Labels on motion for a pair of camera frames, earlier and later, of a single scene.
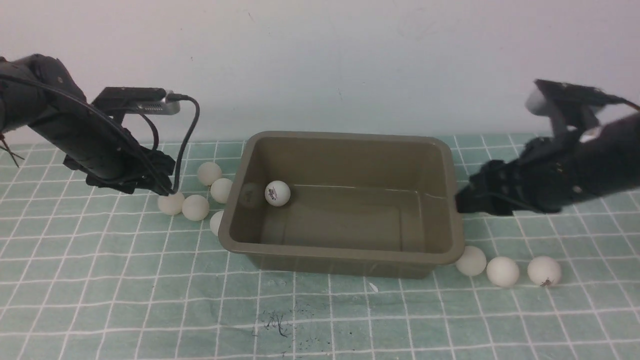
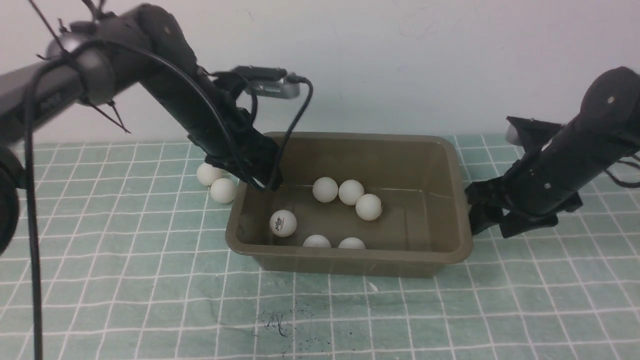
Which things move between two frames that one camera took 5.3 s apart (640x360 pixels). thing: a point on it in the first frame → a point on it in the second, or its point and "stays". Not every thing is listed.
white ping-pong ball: x=503 y=271 → x=351 y=242
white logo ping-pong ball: x=277 y=193 → x=283 y=223
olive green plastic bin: x=359 y=205 stays
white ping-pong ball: x=473 y=262 → x=317 y=240
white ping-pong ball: x=195 y=207 → x=350 y=191
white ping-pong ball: x=215 y=221 → x=368 y=207
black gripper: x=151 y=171 → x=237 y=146
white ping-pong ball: x=209 y=172 stays
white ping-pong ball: x=220 y=189 stays
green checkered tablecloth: x=88 y=272 stays
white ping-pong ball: x=172 y=204 → x=325 y=189
